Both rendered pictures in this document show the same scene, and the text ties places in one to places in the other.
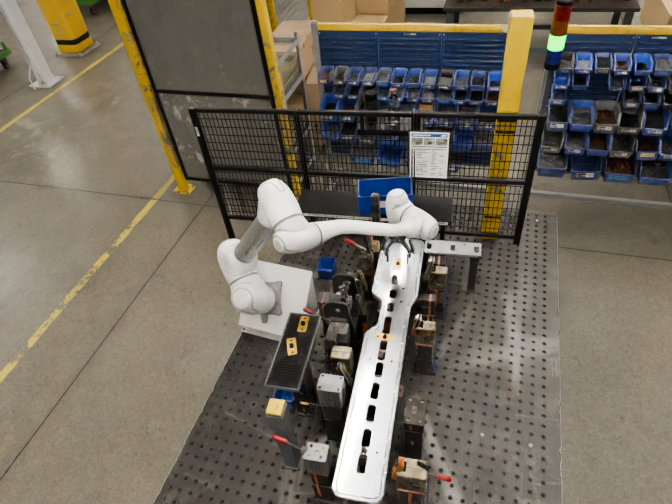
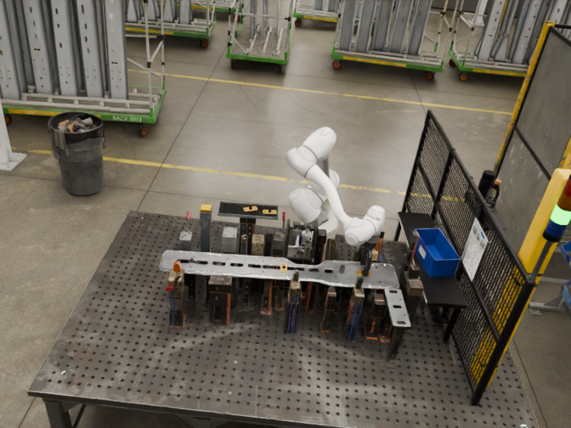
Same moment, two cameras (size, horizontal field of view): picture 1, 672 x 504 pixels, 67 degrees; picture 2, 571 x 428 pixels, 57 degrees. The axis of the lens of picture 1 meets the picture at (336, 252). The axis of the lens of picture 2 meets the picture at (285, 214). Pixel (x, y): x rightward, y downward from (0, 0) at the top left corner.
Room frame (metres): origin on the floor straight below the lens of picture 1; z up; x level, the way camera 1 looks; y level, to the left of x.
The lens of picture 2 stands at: (0.50, -2.37, 2.97)
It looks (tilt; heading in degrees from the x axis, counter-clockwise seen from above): 34 degrees down; 69
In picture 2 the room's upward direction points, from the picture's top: 6 degrees clockwise
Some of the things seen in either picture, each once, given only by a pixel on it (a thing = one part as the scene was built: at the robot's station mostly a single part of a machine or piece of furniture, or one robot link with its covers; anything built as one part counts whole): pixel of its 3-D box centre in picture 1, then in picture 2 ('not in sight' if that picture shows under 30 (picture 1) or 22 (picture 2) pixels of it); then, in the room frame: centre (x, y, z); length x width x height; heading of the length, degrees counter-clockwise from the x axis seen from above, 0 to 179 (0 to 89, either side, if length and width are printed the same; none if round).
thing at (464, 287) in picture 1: (472, 270); (394, 342); (1.86, -0.71, 0.84); 0.11 x 0.06 x 0.29; 73
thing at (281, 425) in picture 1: (285, 436); (206, 238); (1.02, 0.30, 0.92); 0.08 x 0.08 x 0.44; 73
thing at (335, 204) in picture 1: (372, 206); (428, 255); (2.30, -0.24, 1.01); 0.90 x 0.22 x 0.03; 73
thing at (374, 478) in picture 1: (385, 341); (279, 268); (1.36, -0.17, 1.00); 1.38 x 0.22 x 0.02; 163
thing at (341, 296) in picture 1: (345, 322); (298, 254); (1.54, 0.00, 0.94); 0.18 x 0.13 x 0.49; 163
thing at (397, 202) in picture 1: (398, 206); (374, 220); (1.82, -0.31, 1.38); 0.13 x 0.11 x 0.16; 33
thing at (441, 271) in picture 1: (437, 293); (353, 313); (1.71, -0.49, 0.87); 0.12 x 0.09 x 0.35; 73
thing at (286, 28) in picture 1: (320, 77); not in sight; (5.18, -0.08, 0.52); 1.21 x 0.81 x 1.05; 162
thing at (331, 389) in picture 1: (335, 409); (228, 258); (1.12, 0.09, 0.90); 0.13 x 0.10 x 0.41; 73
